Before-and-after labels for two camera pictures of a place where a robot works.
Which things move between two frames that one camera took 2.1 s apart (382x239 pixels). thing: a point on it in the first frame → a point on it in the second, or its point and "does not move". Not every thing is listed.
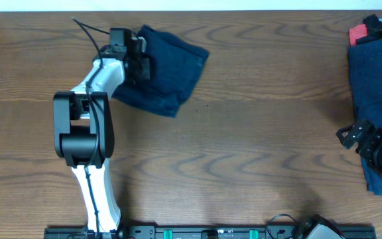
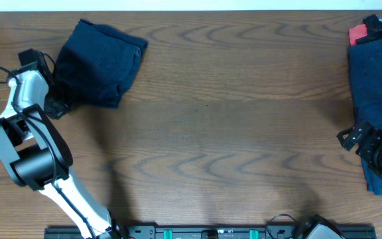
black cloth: (377, 29) does not move
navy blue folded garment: (376, 70) does not move
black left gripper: (143, 66) → (56, 108)
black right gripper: (358, 137) does not move
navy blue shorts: (175, 69) → (97, 65)
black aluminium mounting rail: (199, 232) does not move
